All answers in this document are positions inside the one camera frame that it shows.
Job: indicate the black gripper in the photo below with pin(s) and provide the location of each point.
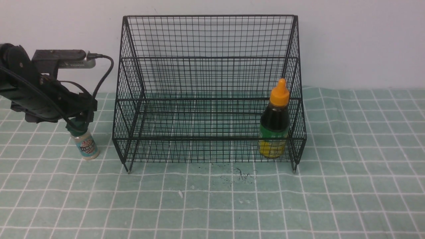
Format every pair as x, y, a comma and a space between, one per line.
34, 89

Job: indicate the green cap spice jar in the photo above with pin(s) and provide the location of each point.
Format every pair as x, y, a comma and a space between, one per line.
83, 140

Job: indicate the orange cap sauce bottle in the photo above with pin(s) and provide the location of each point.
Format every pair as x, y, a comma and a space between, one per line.
275, 122

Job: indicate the green checkered tablecloth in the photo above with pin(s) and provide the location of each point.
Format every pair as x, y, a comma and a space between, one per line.
361, 176

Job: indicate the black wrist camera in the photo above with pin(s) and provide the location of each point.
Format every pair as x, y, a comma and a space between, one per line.
65, 59

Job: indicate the black wire mesh rack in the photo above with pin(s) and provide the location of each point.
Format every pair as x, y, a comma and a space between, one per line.
192, 88

